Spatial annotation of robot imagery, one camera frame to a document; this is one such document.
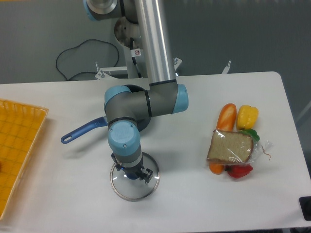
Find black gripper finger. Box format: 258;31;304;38
138;168;153;184

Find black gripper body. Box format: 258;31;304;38
110;153;145;177

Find glass lid blue knob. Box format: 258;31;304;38
110;152;160;201

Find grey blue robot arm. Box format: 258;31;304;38
84;0;189;183

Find dark blue saucepan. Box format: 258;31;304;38
60;84;153;145

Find orange toy carrot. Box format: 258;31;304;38
209;163;225;175

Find bagged bread slice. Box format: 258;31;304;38
207;130;273;165

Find red toy bell pepper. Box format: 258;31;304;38
225;165;253;179

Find orange toy baguette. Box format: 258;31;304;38
216;103;237;131

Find green toy pepper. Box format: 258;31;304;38
241;129;260;142

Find yellow toy bell pepper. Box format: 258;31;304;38
236;105;259;130

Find yellow plastic basket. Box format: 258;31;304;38
0;99;49;218

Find black object at table corner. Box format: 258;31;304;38
299;196;311;221

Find white table leg bracket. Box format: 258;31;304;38
222;60;231;74

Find black floor cable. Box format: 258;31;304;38
55;39;121;81

